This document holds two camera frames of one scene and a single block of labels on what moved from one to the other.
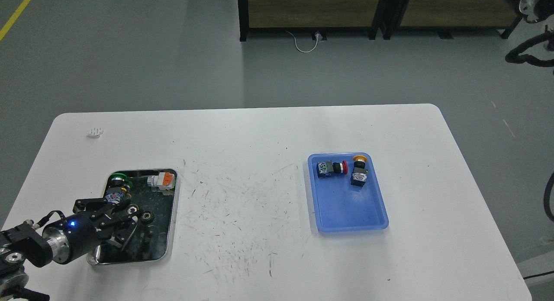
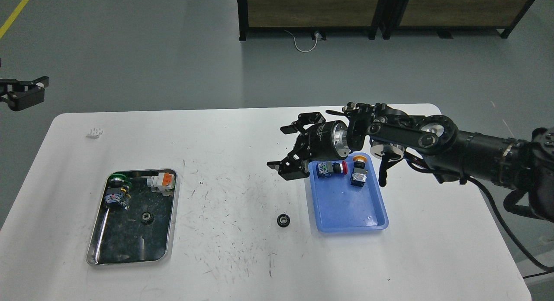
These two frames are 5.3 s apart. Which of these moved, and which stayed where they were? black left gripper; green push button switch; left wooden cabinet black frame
Moved: black left gripper
Stayed: left wooden cabinet black frame; green push button switch
